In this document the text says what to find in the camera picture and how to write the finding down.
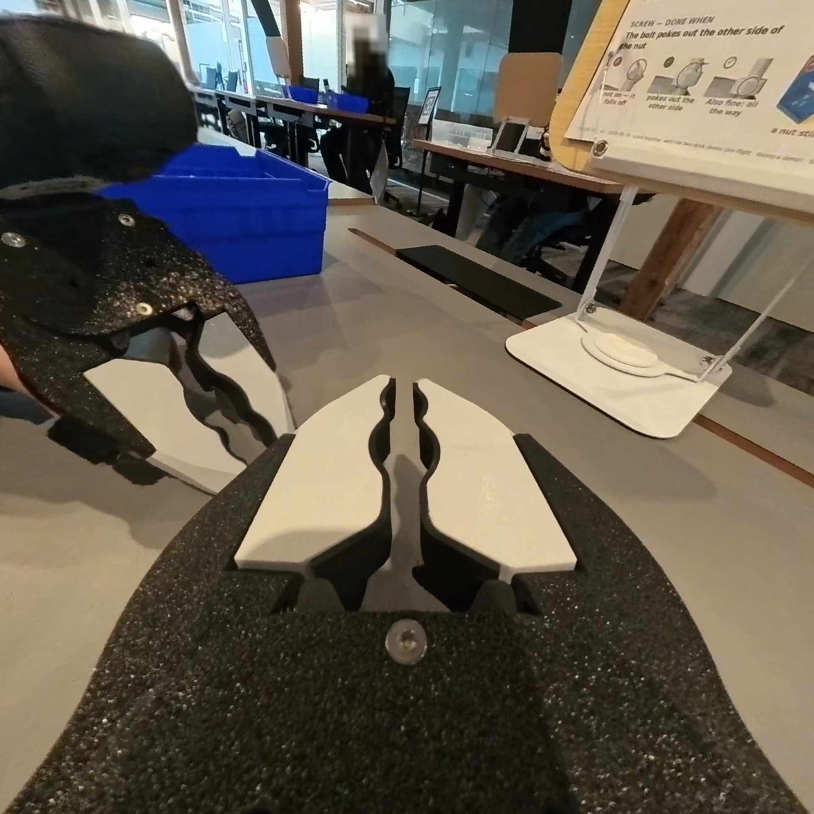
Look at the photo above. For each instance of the brown divider panel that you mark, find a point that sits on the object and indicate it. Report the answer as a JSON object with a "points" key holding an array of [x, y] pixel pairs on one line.
{"points": [[528, 82]]}

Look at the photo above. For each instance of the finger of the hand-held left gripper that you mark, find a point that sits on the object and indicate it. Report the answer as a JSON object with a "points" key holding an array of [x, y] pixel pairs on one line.
{"points": [[248, 375], [146, 407]]}

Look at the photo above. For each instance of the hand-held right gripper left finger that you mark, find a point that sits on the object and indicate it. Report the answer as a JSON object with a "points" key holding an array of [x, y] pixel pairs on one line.
{"points": [[311, 496]]}

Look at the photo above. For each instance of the small clear sign holder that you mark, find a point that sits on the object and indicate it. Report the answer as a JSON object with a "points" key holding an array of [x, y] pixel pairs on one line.
{"points": [[509, 137]]}

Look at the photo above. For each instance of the blue plastic bin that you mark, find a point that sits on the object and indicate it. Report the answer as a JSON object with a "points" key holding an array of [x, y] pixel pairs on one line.
{"points": [[267, 210]]}

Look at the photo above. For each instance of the small black framed sign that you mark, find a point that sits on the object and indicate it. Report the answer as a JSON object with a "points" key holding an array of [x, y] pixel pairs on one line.
{"points": [[431, 105]]}

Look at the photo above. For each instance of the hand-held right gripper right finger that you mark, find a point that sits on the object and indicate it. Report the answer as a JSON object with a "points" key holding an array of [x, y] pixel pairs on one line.
{"points": [[496, 496]]}

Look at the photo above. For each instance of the dark wooden desk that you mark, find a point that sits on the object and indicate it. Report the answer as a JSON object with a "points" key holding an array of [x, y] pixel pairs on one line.
{"points": [[509, 166]]}

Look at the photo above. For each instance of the wooden pillar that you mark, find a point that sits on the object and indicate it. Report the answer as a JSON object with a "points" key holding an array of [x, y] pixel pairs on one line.
{"points": [[674, 254], [294, 38]]}

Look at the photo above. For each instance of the long office desk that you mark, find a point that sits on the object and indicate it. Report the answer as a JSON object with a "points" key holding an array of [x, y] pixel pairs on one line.
{"points": [[299, 108]]}

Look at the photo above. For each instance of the small blue bin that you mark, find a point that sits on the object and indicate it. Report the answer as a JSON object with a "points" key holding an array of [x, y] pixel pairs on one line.
{"points": [[350, 102], [305, 95]]}

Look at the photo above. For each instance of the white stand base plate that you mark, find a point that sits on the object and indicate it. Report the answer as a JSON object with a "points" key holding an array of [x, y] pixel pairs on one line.
{"points": [[674, 400]]}

